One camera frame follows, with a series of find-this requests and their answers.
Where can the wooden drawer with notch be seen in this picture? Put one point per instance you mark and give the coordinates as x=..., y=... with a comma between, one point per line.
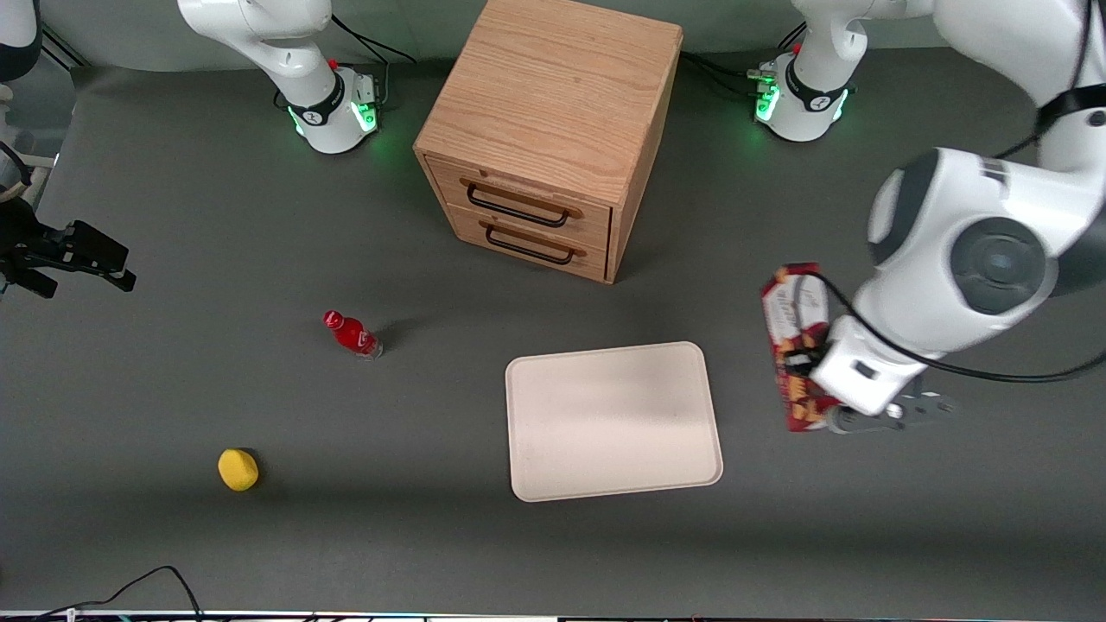
x=527, y=194

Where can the cream plastic tray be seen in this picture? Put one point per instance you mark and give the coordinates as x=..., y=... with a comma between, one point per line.
x=612, y=422

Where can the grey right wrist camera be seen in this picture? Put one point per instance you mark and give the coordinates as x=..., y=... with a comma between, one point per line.
x=10, y=173

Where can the red soda bottle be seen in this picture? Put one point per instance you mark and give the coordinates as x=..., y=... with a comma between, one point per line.
x=352, y=334

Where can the red cookie box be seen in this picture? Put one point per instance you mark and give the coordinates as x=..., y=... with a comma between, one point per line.
x=791, y=302

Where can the yellow lemon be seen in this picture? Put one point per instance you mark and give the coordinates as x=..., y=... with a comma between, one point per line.
x=238, y=470

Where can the plain wooden drawer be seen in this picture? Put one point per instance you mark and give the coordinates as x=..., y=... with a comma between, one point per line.
x=536, y=250

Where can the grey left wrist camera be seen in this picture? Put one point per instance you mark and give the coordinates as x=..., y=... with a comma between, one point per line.
x=881, y=419

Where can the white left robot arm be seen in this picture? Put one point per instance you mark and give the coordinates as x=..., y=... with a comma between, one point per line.
x=985, y=250

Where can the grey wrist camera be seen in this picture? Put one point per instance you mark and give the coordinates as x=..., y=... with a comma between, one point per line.
x=10, y=173
x=881, y=419

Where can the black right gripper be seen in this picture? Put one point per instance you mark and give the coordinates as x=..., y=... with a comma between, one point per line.
x=24, y=244

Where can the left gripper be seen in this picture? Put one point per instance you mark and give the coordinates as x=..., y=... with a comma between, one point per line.
x=813, y=352

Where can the wooden drawer cabinet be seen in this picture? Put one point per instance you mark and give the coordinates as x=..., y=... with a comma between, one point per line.
x=553, y=95

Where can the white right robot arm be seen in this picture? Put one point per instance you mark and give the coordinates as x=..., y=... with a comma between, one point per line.
x=285, y=52

